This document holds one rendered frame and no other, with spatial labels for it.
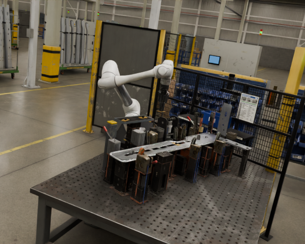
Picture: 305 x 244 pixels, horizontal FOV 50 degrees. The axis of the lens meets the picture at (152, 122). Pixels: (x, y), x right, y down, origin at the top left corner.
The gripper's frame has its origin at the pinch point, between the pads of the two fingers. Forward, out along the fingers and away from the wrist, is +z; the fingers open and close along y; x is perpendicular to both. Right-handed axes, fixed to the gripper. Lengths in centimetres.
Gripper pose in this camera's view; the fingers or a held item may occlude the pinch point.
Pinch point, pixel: (161, 107)
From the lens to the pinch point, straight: 295.1
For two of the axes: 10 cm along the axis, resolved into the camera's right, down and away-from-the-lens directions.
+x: 7.4, -0.2, 6.8
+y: 6.6, 2.3, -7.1
